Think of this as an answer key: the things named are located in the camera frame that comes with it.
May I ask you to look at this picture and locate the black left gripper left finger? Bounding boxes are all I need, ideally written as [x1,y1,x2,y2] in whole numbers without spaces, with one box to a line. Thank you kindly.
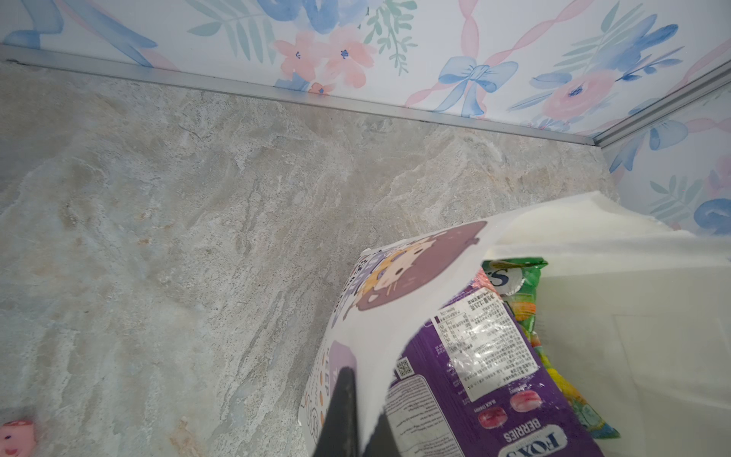
[312,368,361,457]

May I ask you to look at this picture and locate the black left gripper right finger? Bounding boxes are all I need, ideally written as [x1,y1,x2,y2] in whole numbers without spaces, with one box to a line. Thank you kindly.
[363,412,400,457]

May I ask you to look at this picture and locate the purple Fox's candy packet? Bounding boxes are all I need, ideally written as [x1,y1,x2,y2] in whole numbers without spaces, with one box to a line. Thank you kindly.
[385,272,602,457]

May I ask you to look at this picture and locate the green Fox's spring tea packet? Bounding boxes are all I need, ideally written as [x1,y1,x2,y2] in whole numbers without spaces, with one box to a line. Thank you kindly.
[482,257,621,440]

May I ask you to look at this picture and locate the white printed paper bag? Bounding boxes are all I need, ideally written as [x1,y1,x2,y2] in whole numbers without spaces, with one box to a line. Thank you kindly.
[298,192,730,456]

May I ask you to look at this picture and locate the pink small toy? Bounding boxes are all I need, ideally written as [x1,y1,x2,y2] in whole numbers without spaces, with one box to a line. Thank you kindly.
[0,420,36,457]

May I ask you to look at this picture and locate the aluminium frame corner post right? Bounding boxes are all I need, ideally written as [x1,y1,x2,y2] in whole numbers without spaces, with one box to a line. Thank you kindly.
[594,61,730,148]

